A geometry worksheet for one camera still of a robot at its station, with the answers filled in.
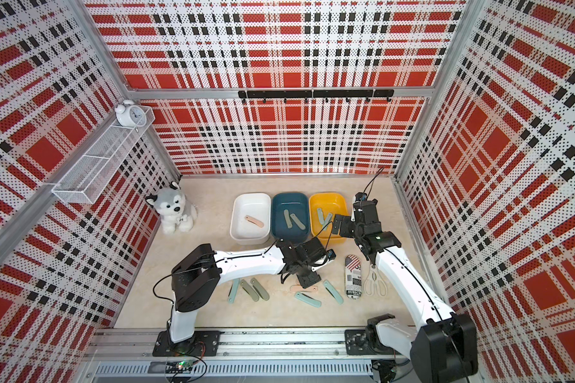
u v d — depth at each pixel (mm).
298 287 766
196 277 502
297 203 1093
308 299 823
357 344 729
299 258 650
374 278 877
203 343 733
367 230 614
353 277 842
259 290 844
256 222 1041
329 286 859
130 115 801
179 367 692
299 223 1020
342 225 738
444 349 383
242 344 750
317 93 884
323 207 1078
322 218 1033
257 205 1073
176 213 899
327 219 1039
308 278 764
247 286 862
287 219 1043
